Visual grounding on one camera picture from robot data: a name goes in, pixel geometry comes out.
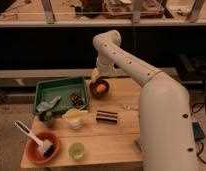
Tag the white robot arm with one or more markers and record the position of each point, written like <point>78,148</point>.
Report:
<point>166,133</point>

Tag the dark green cup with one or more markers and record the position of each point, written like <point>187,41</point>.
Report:
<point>46,118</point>

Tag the grey crumpled cloth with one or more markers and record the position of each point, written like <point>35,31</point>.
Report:
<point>45,106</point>

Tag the dark brown bowl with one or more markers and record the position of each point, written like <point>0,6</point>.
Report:
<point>93,88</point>

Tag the green plastic cup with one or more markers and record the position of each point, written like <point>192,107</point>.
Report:
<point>77,151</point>

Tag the orange apple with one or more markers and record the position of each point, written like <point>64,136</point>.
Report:
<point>101,88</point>

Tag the small red-brown toy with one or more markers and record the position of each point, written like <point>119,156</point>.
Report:
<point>76,99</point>

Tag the orange bowl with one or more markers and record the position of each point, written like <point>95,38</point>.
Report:
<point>32,153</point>

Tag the green plastic tray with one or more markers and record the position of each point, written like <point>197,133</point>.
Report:
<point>48,89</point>

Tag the clear measuring cup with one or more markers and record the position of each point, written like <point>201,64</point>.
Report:
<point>73,117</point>

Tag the wooden table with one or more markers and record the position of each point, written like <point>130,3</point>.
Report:
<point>104,143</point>

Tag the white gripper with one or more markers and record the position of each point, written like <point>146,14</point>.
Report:
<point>104,66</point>

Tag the black striped block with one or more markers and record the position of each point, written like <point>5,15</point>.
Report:
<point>106,116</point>

